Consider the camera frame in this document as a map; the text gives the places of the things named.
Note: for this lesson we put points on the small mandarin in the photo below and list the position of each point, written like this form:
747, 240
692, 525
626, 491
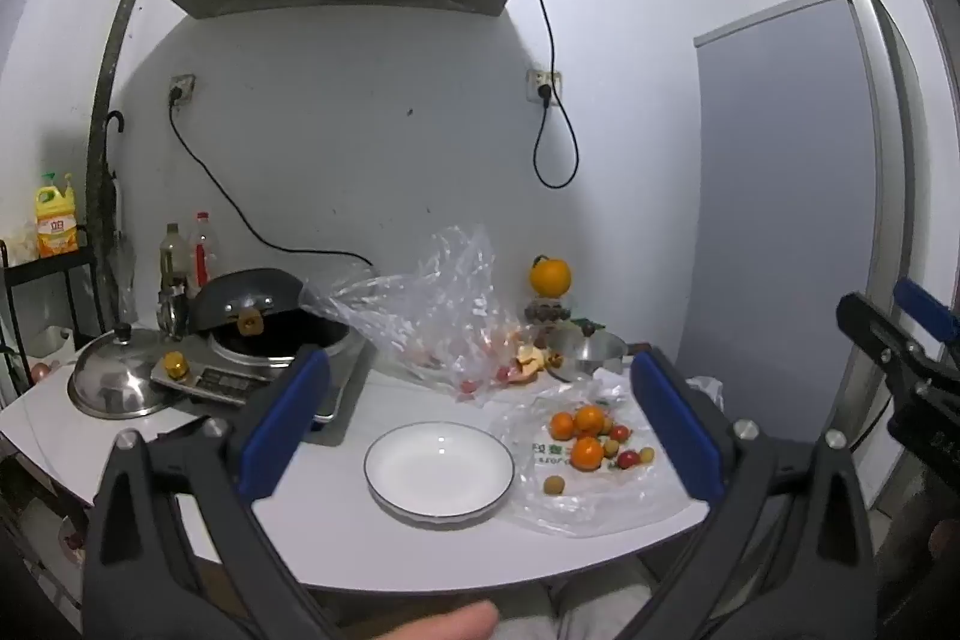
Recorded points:
562, 425
589, 420
586, 453

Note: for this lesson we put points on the person's left hand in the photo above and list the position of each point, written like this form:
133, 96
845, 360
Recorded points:
427, 625

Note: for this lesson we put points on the grey refrigerator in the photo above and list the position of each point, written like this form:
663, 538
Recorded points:
780, 197

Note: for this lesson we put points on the clear plastic bag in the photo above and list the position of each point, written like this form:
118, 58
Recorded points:
442, 302

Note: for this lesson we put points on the black umbrella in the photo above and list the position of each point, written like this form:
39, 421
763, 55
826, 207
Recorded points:
114, 212

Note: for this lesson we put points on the large orange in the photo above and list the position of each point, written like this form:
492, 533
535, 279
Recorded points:
550, 278

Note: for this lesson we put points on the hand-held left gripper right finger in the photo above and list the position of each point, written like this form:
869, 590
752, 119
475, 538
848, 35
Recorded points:
675, 430

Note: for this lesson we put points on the white plastic jug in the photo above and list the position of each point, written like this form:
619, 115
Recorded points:
52, 341

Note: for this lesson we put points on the white paper sheet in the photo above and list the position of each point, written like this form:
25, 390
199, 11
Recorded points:
706, 391

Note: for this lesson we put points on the cooking oil bottle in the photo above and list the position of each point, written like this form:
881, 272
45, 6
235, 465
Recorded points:
174, 257

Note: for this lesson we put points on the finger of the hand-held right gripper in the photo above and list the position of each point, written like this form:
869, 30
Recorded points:
885, 351
926, 310

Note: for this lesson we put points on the small steel canister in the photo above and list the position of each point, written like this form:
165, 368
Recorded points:
172, 310

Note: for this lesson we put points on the dark wall pipe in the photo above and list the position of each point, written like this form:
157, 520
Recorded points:
105, 85

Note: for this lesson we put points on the steel pot lid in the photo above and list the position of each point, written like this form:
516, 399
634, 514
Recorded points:
112, 385

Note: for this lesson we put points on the clear box of dark cherries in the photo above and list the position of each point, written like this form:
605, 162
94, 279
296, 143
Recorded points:
547, 310

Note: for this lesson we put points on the white wall socket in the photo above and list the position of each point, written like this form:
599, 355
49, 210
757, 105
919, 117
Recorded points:
186, 82
534, 78

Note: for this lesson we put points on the steel induction cooker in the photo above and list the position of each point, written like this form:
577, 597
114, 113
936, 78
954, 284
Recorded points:
262, 377

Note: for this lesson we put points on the yellow detergent bottle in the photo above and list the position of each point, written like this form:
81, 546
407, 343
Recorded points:
56, 220

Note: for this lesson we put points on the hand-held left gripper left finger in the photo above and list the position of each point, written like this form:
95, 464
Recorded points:
289, 415

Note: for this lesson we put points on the cherry tomato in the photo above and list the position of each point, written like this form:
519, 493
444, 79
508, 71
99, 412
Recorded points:
469, 386
502, 374

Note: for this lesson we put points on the orange peel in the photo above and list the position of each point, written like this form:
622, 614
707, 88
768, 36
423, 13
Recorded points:
529, 364

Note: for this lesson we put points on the black metal rack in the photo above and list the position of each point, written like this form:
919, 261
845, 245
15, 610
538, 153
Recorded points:
45, 265

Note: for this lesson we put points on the red label plastic bottle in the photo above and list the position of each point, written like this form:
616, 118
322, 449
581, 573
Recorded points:
202, 254

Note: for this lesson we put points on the black wok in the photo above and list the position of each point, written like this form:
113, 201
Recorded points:
247, 295

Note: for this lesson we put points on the white plate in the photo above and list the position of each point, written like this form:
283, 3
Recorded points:
439, 467

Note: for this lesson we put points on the person's grey trousers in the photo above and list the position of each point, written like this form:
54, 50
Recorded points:
600, 610

